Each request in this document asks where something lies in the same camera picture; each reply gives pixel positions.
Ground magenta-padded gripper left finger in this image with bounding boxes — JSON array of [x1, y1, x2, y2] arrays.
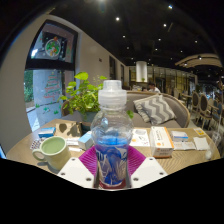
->
[[57, 145, 99, 189]]

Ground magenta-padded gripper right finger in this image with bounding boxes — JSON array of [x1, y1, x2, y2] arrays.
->
[[126, 145, 168, 189]]

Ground clear blue-label drink bottle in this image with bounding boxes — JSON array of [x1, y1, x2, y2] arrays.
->
[[90, 79, 134, 190]]

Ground light blue tissue pack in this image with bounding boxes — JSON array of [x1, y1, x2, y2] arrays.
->
[[77, 130, 94, 151]]

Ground white printed pamphlet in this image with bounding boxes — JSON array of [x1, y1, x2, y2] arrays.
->
[[130, 128, 151, 148]]

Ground white orange-print box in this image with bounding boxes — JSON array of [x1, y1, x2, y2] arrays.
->
[[149, 125, 175, 159]]

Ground pale green mug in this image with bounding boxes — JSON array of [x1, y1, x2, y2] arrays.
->
[[32, 135, 72, 171]]

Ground blue white packet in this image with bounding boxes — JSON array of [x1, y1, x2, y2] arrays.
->
[[170, 130, 189, 143]]

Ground blue white card pack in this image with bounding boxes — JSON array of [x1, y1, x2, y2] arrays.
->
[[37, 126, 57, 139]]

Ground white paper sheets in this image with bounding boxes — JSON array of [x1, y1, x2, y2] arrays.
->
[[173, 140, 197, 151]]

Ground pill blister pack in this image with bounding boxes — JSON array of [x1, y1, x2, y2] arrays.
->
[[29, 138, 44, 151]]

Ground grey white chevron cushion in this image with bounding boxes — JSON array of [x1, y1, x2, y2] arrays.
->
[[133, 94, 177, 126]]

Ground green potted plant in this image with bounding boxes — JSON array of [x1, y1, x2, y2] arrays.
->
[[58, 71, 134, 124]]

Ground white napkin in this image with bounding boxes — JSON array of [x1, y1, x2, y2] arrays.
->
[[193, 136, 211, 151]]

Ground yellow card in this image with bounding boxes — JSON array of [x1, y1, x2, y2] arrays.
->
[[193, 128, 208, 137]]

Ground person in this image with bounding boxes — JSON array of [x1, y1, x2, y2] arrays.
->
[[146, 81, 162, 94]]

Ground group of round-back chairs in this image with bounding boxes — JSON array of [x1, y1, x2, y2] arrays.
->
[[181, 89, 224, 131]]

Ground group of ceiling lights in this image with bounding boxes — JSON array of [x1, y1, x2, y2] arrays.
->
[[96, 0, 204, 64]]

